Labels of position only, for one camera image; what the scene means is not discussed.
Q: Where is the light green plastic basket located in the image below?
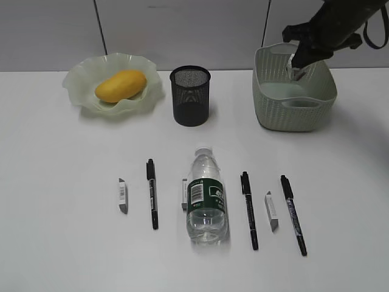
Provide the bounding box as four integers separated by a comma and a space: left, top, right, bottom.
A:
252, 43, 337, 132

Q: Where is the black mesh pen holder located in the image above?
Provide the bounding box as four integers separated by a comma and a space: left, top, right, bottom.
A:
170, 65, 211, 127

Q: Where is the grey white eraser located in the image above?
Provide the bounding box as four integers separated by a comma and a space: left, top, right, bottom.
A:
118, 178, 128, 214
181, 178, 188, 211
264, 191, 279, 232

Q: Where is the grey white eraser middle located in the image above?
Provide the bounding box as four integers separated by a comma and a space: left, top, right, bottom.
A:
181, 178, 188, 211

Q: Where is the clear water bottle green label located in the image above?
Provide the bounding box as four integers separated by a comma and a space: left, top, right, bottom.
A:
186, 147, 228, 245

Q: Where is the waste paper ball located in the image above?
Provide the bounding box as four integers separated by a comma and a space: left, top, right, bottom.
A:
286, 54, 308, 81

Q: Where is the black wall cable right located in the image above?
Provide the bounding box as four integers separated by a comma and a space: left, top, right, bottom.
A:
261, 0, 272, 48

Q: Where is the yellow mango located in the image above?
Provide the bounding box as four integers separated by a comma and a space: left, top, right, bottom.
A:
95, 70, 147, 103

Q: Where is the black marker pen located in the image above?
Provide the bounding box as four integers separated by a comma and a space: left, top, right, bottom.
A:
146, 159, 159, 230
240, 172, 259, 251
280, 175, 308, 256

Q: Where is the black strap loop cable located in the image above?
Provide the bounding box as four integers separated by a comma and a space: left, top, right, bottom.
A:
363, 2, 389, 49

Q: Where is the black wall cable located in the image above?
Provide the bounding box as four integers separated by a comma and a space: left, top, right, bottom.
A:
92, 0, 109, 56
261, 0, 272, 48

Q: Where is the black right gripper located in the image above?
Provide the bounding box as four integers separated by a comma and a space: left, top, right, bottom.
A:
282, 0, 386, 69

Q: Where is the translucent green wavy plate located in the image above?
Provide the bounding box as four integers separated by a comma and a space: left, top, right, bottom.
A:
62, 53, 165, 116

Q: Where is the grey white eraser left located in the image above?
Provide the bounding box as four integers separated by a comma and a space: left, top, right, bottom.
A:
118, 178, 128, 214

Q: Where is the grey white eraser right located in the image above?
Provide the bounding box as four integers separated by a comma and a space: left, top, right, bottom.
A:
264, 191, 279, 232

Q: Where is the black wall cable left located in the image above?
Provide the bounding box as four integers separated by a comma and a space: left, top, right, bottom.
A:
92, 0, 109, 56

